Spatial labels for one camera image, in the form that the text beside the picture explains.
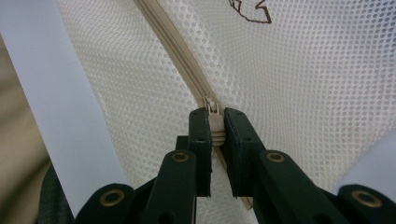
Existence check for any dark cloth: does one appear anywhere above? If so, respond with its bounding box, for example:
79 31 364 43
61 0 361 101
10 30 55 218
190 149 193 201
36 163 77 224

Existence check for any white mesh zipper bag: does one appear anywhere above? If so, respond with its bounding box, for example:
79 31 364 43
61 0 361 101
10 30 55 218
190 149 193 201
57 0 396 224

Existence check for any beige zipper pull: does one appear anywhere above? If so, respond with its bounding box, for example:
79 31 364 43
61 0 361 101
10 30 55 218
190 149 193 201
204 96 226 147

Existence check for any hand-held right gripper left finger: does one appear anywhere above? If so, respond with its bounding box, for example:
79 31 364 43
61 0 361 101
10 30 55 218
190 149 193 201
187 106 214 198

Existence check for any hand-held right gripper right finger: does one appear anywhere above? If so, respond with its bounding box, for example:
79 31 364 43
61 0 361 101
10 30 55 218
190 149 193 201
220 106 269 199

